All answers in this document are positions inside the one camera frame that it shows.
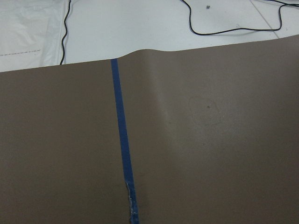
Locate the black cable on white table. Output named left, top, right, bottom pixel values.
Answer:
left=181, top=0, right=299, bottom=36

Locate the clear plastic sheet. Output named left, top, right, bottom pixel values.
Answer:
left=0, top=0, right=68, bottom=72

